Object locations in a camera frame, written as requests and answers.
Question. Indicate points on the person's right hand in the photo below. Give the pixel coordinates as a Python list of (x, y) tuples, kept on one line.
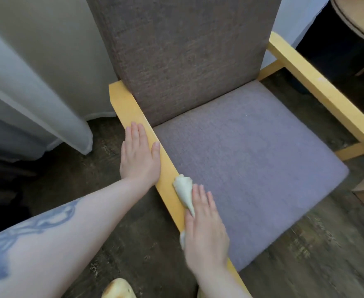
[(205, 235)]

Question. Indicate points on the person's left hand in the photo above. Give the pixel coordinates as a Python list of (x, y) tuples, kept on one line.
[(139, 159)]

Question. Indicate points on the person's right middle finger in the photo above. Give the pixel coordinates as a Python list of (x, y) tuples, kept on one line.
[(203, 198)]

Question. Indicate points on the person's left thumb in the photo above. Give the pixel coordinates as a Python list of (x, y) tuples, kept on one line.
[(155, 150)]

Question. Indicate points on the person's right thumb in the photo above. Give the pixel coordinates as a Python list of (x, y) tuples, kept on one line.
[(188, 225)]

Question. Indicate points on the person's left middle finger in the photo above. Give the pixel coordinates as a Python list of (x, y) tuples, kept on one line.
[(134, 135)]

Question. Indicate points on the white cleaning cloth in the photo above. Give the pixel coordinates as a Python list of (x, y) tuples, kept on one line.
[(182, 189)]

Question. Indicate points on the person's right forearm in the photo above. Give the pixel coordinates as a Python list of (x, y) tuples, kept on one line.
[(220, 283)]

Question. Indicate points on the person's left forearm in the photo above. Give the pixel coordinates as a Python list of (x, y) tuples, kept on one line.
[(60, 242)]

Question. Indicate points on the grey fabric seat cushion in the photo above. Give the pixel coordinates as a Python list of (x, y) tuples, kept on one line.
[(250, 158)]

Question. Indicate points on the brown fabric back cushion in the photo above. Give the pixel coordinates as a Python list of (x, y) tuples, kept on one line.
[(185, 55)]

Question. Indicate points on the yellow slipper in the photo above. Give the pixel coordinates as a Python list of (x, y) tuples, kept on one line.
[(116, 290)]

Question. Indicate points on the white sheer curtain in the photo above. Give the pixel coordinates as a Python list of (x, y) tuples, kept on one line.
[(23, 102)]

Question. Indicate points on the beige curtain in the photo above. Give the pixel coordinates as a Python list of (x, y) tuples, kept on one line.
[(60, 40)]

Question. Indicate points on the round wooden table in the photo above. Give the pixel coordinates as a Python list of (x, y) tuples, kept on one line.
[(360, 15)]

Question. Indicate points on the yellow wooden armchair frame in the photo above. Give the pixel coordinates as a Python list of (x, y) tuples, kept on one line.
[(129, 103)]

